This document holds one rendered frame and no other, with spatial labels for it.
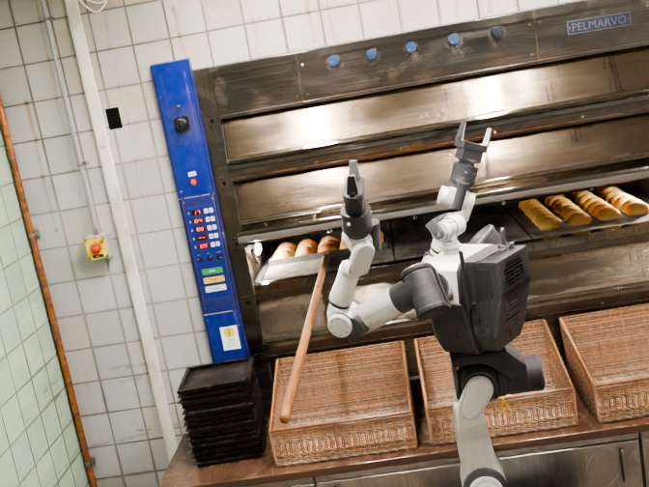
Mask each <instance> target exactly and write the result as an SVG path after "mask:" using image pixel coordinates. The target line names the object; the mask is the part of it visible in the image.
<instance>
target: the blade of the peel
mask: <svg viewBox="0 0 649 487"><path fill-rule="evenodd" d="M382 233H383V243H381V249H384V248H387V231H383V232H382ZM339 247H340V245H339ZM339 247H338V249H337V250H331V251H330V253H331V257H333V256H340V255H346V254H352V253H351V251H350V250H349V249H348V248H344V249H339ZM274 254H275V252H274ZM274 254H273V255H274ZM273 255H272V256H271V257H270V259H269V260H268V265H269V266H270V267H271V266H278V265H284V264H290V263H296V262H302V261H309V260H315V259H322V258H323V257H322V255H323V253H322V252H319V253H313V254H306V255H300V256H294V257H288V258H282V259H276V260H272V258H273Z"/></svg>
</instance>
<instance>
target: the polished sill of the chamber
mask: <svg viewBox="0 0 649 487"><path fill-rule="evenodd" d="M642 234H649V220H647V221H641V222H635V223H629V224H623V225H616V226H610V227H605V228H598V229H592V230H586V231H579V232H574V233H568V234H561V235H555V236H548V237H543V238H537V239H530V240H524V241H518V242H514V245H526V247H527V252H531V251H537V250H544V249H550V248H556V247H562V246H568V245H575V244H586V243H593V242H598V241H605V240H611V239H617V238H624V237H630V236H636V235H642ZM422 259H423V256H420V257H414V258H408V259H402V260H396V261H389V262H383V263H377V264H371V266H370V269H369V271H368V273H366V274H363V275H362V276H360V277H359V278H364V277H370V276H377V275H383V274H389V273H395V272H402V271H403V270H404V269H406V268H408V267H410V266H412V265H414V264H417V263H421V262H422ZM338 272H339V270H334V271H328V272H326V273H325V277H324V284H326V283H333V282H335V280H336V277H337V274H338ZM318 274H319V273H318V272H316V273H310V274H304V275H298V276H292V277H285V278H279V279H273V280H267V281H261V282H255V283H254V285H253V290H254V295H259V294H264V293H271V292H277V291H284V290H290V289H295V288H302V287H308V286H315V284H316V281H317V277H318Z"/></svg>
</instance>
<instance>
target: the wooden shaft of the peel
mask: <svg viewBox="0 0 649 487"><path fill-rule="evenodd" d="M328 261H329V257H328V256H327V255H325V256H324V257H323V260H322V263H321V266H320V270H319V274H318V277H317V281H316V284H315V288H314V292H313V295H312V299H311V302H310V305H309V309H308V312H307V316H306V320H305V323H304V327H303V331H302V334H301V338H300V340H299V344H298V348H297V351H296V358H295V361H294V365H293V368H292V372H291V376H290V379H289V382H288V386H287V389H286V393H285V396H284V400H283V404H282V407H281V411H280V415H279V420H280V422H281V423H284V424H285V423H288V422H289V421H290V419H291V415H292V411H293V407H294V404H295V400H296V392H297V388H298V384H299V380H300V376H301V372H302V368H303V364H304V361H305V357H306V352H307V348H308V344H309V340H310V336H311V332H312V328H313V325H314V321H315V316H316V312H317V308H318V304H319V300H320V296H321V292H322V289H323V285H324V281H325V273H326V269H327V265H328Z"/></svg>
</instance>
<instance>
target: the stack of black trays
mask: <svg viewBox="0 0 649 487"><path fill-rule="evenodd" d="M253 360H254V357H248V358H237V359H231V360H225V361H221V362H215V363H209V364H203V365H198V366H192V367H187V368H186V369H185V372H184V374H183V378H182V381H181V383H180V386H179V388H178V391H177V394H179V396H178V398H181V399H180V401H179V403H178V404H182V409H184V410H183V414H182V415H185V416H184V419H183V421H185V423H184V426H187V427H186V430H185V432H188V433H187V436H186V437H189V439H188V441H187V442H188V443H190V445H189V447H188V448H192V452H191V454H194V455H193V458H192V459H195V461H194V464H193V465H197V467H198V468H200V467H206V466H211V465H217V464H223V463H229V462H235V461H240V460H246V459H252V458H258V457H263V454H264V453H265V446H266V438H267V431H268V424H267V420H266V419H264V418H265V414H263V412H264V409H263V407H264V404H262V399H263V398H261V393H259V392H260V388H258V385H259V383H257V382H258V378H257V373H258V372H255V369H256V367H253V364H254V362H253Z"/></svg>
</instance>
